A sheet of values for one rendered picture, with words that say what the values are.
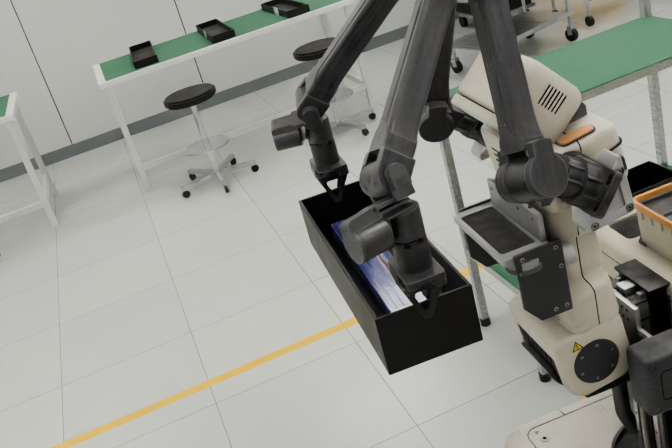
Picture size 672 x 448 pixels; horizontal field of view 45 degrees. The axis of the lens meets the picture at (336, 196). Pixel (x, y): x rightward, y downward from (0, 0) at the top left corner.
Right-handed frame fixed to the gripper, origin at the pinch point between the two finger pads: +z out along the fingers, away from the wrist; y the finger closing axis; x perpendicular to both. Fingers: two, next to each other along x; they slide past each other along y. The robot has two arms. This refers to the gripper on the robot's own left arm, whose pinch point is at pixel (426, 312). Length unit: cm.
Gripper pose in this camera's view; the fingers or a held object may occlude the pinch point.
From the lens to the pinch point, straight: 135.3
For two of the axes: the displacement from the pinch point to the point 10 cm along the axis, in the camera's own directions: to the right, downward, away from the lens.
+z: 2.5, 8.9, 3.9
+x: 9.3, -3.3, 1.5
